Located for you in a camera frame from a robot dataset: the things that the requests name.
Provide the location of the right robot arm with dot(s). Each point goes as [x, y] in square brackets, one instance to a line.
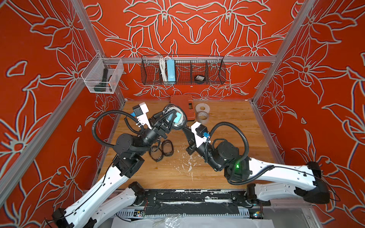
[304, 181]

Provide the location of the aluminium frame post right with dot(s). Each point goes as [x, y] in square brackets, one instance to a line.
[298, 21]

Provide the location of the black round pouch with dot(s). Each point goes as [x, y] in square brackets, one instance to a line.
[156, 153]
[169, 115]
[167, 148]

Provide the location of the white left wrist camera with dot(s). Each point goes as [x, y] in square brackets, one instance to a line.
[140, 112]

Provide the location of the green screwdriver in box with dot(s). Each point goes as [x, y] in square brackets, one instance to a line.
[101, 87]

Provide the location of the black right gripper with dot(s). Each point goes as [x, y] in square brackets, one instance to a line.
[192, 144]

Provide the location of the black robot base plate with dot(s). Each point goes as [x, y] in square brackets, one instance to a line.
[158, 203]

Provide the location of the green charger plug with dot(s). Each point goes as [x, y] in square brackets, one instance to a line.
[178, 117]

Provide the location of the clear packing tape roll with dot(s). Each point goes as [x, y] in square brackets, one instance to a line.
[202, 117]

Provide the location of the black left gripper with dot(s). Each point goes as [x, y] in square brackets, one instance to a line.
[158, 125]

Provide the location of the black wire wall basket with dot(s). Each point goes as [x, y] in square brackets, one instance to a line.
[154, 72]

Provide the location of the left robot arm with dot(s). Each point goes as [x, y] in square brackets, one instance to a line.
[96, 206]

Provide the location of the white tape roll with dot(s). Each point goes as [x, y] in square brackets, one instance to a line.
[202, 107]

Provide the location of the clear acrylic wall box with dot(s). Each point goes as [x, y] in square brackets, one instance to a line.
[102, 75]

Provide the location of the aluminium horizontal back rail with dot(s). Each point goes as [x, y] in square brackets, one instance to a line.
[228, 59]

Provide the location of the orange plastic tool case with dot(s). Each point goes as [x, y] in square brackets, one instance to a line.
[185, 102]

